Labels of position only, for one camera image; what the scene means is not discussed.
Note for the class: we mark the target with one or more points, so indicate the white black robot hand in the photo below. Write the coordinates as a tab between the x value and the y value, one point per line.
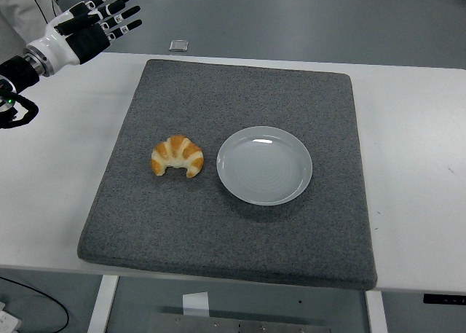
60	47

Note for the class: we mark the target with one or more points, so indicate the white table leg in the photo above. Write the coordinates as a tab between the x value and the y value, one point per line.
376	313
103	304

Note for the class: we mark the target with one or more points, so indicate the person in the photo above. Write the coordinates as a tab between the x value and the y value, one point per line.
20	14

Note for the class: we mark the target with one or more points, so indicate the golden croissant bread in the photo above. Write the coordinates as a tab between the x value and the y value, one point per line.
177	154

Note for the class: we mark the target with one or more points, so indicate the small silver floor cover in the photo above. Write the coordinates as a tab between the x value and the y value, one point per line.
178	45

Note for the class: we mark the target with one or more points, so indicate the black table control panel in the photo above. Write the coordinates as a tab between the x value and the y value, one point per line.
444	299

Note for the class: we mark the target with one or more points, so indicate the light grey round plate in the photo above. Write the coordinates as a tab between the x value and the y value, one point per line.
264	165

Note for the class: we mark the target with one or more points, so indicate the white power strip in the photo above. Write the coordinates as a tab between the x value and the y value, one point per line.
8	320

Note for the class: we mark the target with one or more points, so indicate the grey felt table mat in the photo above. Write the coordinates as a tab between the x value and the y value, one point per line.
218	234

